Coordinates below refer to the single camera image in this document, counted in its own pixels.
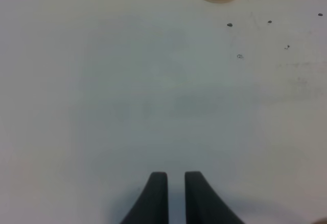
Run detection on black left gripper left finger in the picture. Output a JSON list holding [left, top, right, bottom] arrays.
[[121, 172, 169, 224]]

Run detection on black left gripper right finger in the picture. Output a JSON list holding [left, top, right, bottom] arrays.
[[184, 171, 243, 224]]

